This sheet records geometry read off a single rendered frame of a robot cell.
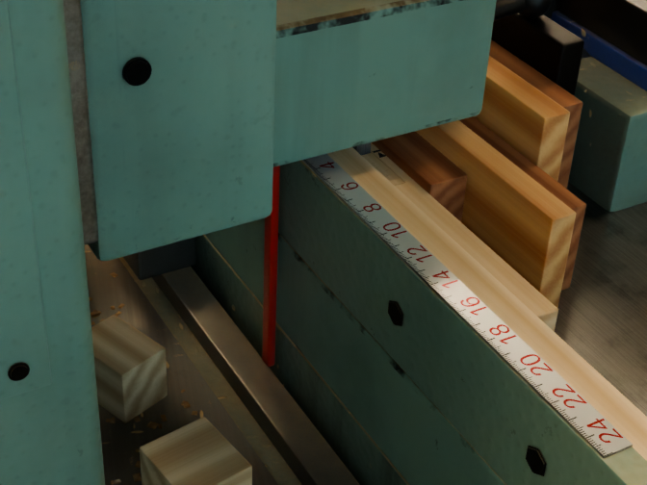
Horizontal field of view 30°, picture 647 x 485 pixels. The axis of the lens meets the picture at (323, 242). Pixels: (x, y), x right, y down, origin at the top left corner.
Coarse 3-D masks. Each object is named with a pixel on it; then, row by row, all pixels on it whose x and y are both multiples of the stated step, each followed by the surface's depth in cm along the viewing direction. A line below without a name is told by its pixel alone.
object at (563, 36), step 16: (512, 16) 63; (544, 16) 63; (496, 32) 65; (512, 32) 63; (528, 32) 62; (544, 32) 61; (560, 32) 61; (512, 48) 64; (528, 48) 63; (544, 48) 61; (560, 48) 60; (576, 48) 61; (544, 64) 62; (560, 64) 61; (576, 64) 61; (560, 80) 61; (576, 80) 62
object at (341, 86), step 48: (288, 0) 53; (336, 0) 54; (384, 0) 54; (432, 0) 55; (480, 0) 56; (288, 48) 52; (336, 48) 53; (384, 48) 54; (432, 48) 56; (480, 48) 57; (288, 96) 53; (336, 96) 55; (384, 96) 56; (432, 96) 58; (480, 96) 59; (288, 144) 55; (336, 144) 56
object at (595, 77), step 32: (576, 96) 65; (608, 96) 63; (640, 96) 63; (608, 128) 63; (640, 128) 63; (576, 160) 66; (608, 160) 64; (640, 160) 64; (608, 192) 65; (640, 192) 66
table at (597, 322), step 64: (576, 192) 67; (256, 256) 66; (576, 256) 62; (640, 256) 62; (320, 320) 60; (576, 320) 57; (640, 320) 58; (384, 384) 56; (640, 384) 54; (384, 448) 58; (448, 448) 52
